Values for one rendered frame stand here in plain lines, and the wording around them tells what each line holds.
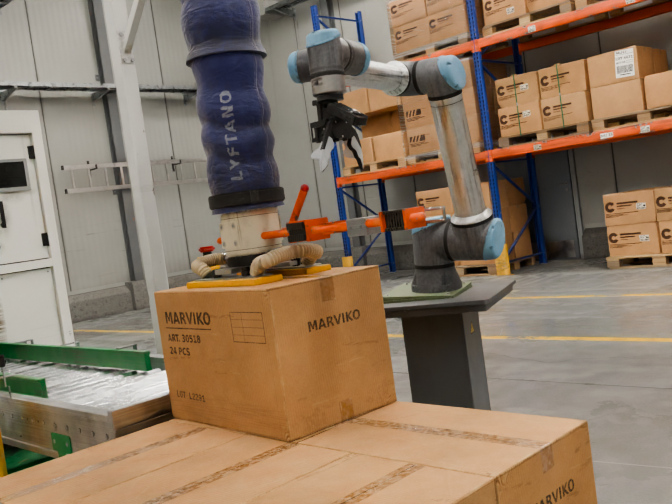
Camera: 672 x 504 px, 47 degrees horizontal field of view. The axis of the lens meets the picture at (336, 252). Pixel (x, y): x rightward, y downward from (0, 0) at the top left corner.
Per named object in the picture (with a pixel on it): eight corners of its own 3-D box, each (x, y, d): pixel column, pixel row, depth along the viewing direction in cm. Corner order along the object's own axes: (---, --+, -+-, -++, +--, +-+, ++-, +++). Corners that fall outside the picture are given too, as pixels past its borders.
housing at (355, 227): (346, 237, 198) (344, 219, 197) (364, 234, 202) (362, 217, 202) (366, 235, 193) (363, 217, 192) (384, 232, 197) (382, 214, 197)
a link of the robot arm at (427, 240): (425, 259, 301) (421, 215, 299) (466, 259, 292) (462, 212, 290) (407, 266, 289) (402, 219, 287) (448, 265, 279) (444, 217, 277)
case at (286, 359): (172, 417, 242) (153, 292, 240) (273, 385, 269) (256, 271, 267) (290, 442, 198) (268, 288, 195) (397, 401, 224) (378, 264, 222)
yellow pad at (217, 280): (186, 289, 234) (184, 273, 233) (213, 283, 241) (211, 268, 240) (255, 286, 209) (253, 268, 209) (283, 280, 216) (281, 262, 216)
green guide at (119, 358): (-2, 357, 439) (-5, 342, 438) (16, 353, 446) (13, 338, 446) (147, 371, 325) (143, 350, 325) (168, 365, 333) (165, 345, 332)
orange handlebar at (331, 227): (194, 249, 248) (193, 238, 248) (267, 238, 269) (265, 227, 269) (415, 225, 181) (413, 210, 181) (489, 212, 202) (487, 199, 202)
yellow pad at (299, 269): (236, 279, 247) (234, 263, 247) (260, 274, 254) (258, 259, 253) (307, 275, 222) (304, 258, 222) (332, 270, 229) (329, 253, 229)
